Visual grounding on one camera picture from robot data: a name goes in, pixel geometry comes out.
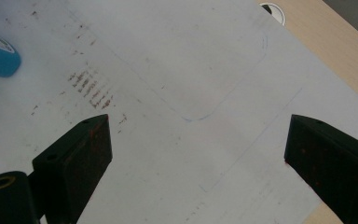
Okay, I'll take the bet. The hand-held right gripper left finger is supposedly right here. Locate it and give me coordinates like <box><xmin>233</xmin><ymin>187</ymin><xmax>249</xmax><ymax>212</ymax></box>
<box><xmin>27</xmin><ymin>114</ymin><xmax>114</xmax><ymax>224</ymax></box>

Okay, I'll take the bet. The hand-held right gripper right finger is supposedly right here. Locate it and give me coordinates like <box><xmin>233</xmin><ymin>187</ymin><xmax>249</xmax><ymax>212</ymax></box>
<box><xmin>283</xmin><ymin>114</ymin><xmax>358</xmax><ymax>224</ymax></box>

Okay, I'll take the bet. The white paper sheet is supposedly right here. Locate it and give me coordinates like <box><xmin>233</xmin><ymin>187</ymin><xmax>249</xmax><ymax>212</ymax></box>
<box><xmin>0</xmin><ymin>0</ymin><xmax>358</xmax><ymax>224</ymax></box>

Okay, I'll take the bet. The white cable grommet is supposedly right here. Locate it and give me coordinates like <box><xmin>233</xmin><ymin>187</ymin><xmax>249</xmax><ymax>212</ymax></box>
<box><xmin>259</xmin><ymin>2</ymin><xmax>287</xmax><ymax>26</ymax></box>

